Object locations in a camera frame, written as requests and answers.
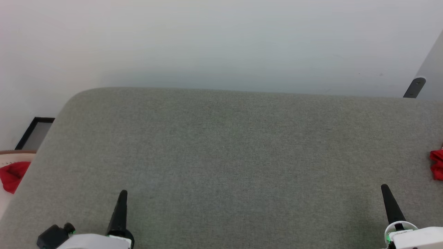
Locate light grey panel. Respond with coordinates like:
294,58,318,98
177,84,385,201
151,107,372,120
414,29,443,101

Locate plain red cloth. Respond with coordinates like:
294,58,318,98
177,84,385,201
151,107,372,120
0,161,31,195

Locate beige laundry basket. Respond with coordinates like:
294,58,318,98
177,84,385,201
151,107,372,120
0,149,37,222

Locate black rectangular frame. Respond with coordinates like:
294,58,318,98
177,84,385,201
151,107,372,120
15,117,55,151

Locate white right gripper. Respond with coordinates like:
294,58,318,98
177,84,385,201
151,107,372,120
380,184,443,249

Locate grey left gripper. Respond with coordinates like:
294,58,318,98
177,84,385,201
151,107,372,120
56,190,135,249

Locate red and white jersey garment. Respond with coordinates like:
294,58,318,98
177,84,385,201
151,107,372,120
429,148,443,181

